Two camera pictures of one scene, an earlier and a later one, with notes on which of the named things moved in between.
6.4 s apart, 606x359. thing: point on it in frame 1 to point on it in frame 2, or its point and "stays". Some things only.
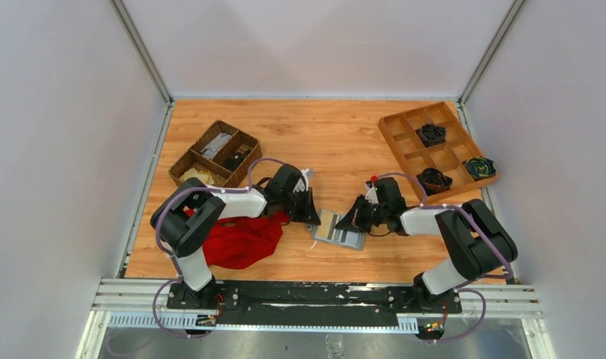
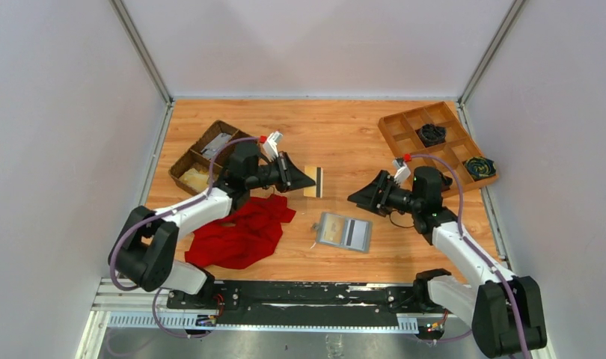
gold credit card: x=322 y=230 to x=316 y=173
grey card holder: x=342 y=236 stays
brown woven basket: x=221 y=157 stays
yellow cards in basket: x=204 y=176 stays
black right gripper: x=365 y=215 to x=382 y=192
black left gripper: x=302 y=204 to x=283 y=172
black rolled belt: x=431 y=134 stays
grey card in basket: x=216 y=146 stays
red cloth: x=241 y=243 stays
